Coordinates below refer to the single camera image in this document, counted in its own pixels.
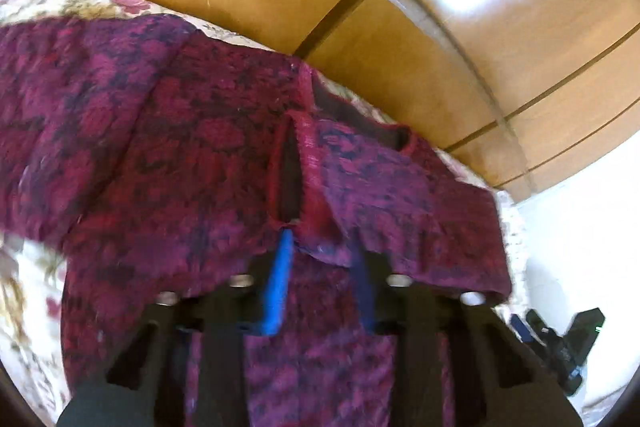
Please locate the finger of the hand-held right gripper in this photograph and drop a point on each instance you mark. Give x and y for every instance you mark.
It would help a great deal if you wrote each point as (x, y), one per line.
(519, 329)

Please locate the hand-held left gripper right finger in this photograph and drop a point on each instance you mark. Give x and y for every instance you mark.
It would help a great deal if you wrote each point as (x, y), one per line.
(364, 294)

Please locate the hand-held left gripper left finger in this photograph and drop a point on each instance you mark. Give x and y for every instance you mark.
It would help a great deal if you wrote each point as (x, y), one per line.
(276, 292)

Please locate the maroon knitted sweater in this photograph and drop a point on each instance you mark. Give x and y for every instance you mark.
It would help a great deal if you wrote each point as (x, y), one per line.
(175, 147)

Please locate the floral bedspread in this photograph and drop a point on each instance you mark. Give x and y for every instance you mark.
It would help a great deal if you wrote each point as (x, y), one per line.
(30, 317)

